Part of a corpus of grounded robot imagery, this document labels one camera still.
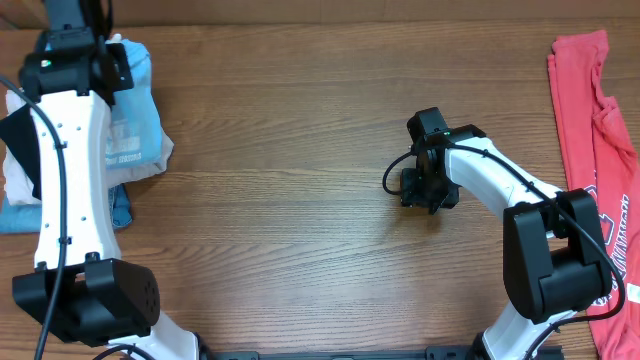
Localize light blue printed t-shirt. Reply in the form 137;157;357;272
106;39;163;169

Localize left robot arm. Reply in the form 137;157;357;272
12;0;211;360

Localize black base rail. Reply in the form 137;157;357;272
207;346;469;360

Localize left black cable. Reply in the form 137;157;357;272
0;74;156;360

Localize red t-shirt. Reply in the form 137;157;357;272
547;30;639;359

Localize folded blue jeans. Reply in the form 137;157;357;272
0;185;133;234

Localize folded beige garment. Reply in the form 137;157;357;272
2;90;174;205

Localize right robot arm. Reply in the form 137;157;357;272
396;107;619;359

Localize folded black garment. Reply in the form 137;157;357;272
1;105;41;200

